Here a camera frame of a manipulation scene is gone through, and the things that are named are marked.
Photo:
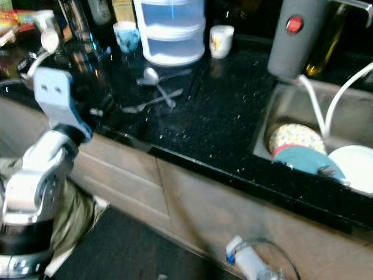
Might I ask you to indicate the metal fork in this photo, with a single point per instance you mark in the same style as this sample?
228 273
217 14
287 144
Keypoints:
151 101

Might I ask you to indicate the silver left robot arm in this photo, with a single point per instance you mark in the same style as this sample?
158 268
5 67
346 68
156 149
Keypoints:
35 186

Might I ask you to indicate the camouflage cloth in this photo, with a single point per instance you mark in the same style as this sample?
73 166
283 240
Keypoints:
73 216

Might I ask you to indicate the white plastic ladle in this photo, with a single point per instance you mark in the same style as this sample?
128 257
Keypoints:
49 39

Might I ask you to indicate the colourful snack packet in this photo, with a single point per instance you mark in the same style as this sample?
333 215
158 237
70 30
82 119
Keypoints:
14 23

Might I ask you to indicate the brown drawer stack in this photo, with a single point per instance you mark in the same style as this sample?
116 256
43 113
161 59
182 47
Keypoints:
122 175

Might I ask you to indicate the clear drinking glass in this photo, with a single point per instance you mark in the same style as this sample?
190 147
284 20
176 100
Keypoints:
77 26

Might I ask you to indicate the blue mug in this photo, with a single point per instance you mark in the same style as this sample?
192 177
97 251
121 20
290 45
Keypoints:
126 38

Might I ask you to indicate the yellow box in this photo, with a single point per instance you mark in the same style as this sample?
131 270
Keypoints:
123 11

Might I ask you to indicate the white stacked drawer container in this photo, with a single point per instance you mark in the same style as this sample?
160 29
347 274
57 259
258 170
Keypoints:
169 32

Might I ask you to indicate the white printed mug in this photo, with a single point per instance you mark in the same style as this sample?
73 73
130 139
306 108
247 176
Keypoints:
221 42

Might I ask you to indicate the brown cabinet door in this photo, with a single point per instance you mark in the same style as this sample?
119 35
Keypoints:
268 216

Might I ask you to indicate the floral patterned plate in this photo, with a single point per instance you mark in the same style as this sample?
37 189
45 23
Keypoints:
296 135

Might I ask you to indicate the teal plate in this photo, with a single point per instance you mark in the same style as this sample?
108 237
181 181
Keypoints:
303 160

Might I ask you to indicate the grey thermos jug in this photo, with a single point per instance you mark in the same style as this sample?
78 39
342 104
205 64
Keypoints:
297 49

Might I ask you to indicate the olive oil bottle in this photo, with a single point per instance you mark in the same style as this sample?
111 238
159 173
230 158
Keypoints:
324 52

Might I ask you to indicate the stainless steel sink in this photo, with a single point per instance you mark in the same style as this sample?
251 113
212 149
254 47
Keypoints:
349 111

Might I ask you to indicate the white bowl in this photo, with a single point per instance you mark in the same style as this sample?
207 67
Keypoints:
355 166

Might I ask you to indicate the chrome faucet spout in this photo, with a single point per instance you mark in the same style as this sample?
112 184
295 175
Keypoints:
358 6

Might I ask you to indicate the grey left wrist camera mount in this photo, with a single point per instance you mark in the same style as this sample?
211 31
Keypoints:
58 96

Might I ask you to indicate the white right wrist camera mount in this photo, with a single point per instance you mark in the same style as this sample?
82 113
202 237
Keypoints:
245 259

